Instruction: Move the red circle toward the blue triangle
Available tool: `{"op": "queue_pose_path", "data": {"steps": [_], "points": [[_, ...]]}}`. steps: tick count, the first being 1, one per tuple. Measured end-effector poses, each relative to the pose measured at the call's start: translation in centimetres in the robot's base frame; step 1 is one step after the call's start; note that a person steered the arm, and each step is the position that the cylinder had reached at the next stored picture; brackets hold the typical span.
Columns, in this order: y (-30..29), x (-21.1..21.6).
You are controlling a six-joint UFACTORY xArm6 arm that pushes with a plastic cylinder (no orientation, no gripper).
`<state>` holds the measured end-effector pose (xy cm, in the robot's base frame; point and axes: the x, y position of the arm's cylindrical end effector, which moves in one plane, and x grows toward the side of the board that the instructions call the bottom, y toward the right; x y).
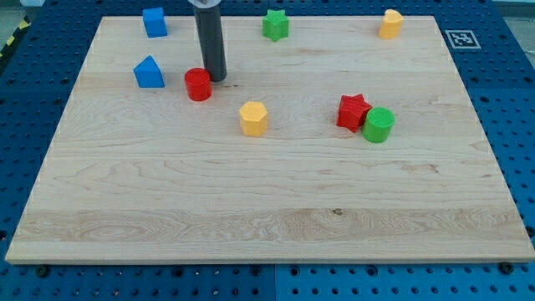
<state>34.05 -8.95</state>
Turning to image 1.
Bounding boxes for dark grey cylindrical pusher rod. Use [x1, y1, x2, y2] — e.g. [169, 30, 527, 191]
[189, 0, 227, 82]

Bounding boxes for red cylinder block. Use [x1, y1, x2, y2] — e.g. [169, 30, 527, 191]
[184, 68, 212, 101]

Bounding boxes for blue triangle block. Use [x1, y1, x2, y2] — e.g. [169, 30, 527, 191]
[133, 55, 165, 88]

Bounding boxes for blue cube block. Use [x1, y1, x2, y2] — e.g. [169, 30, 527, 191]
[142, 7, 168, 38]

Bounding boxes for green star block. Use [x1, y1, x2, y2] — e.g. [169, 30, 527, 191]
[262, 9, 289, 42]

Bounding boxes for yellow hexagon block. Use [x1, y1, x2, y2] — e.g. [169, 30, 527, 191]
[239, 101, 268, 136]

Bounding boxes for red star block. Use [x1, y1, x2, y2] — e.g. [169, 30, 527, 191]
[336, 94, 373, 133]

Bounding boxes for light wooden board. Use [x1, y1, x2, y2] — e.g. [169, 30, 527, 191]
[6, 16, 534, 265]

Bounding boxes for yellow half-round block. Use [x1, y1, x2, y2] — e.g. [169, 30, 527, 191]
[378, 9, 404, 39]

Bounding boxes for green cylinder block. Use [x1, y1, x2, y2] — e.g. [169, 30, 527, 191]
[362, 107, 395, 143]

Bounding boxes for white fiducial marker tag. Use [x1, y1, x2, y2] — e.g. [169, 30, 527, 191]
[445, 29, 481, 49]

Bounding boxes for black bolt left front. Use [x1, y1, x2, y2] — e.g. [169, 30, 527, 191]
[35, 265, 50, 278]

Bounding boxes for black bolt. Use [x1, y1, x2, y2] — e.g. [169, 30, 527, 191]
[498, 262, 515, 275]
[35, 265, 50, 278]

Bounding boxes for black bolt right front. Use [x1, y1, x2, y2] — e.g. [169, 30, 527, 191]
[498, 262, 515, 275]

